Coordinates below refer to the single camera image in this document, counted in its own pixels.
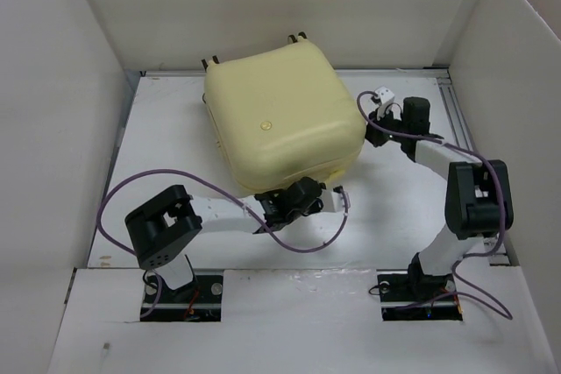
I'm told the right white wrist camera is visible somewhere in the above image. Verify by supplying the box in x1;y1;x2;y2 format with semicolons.
373;86;394;120

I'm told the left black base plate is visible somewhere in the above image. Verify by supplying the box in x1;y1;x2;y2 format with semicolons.
139;272;224;322

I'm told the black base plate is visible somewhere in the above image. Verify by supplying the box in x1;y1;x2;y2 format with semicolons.
139;272;224;322
369;272;463;321

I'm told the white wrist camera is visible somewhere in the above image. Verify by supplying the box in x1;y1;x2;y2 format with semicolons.
373;86;394;120
320;186;351;214

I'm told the aluminium rail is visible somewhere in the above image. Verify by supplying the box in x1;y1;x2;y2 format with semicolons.
437;77;512;266

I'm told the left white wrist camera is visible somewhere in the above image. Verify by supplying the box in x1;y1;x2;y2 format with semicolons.
320;186;351;214

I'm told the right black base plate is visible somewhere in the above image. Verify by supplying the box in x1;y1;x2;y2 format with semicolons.
369;272;463;321

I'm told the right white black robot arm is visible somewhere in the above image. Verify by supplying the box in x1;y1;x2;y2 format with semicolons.
359;89;514;300

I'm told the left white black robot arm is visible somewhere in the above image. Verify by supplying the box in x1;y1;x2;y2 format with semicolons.
124;177;326;301

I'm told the yellow suitcase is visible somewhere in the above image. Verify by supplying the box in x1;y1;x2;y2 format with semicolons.
203;32;366;193

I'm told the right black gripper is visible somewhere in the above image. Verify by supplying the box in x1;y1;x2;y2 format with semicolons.
360;103;410;145

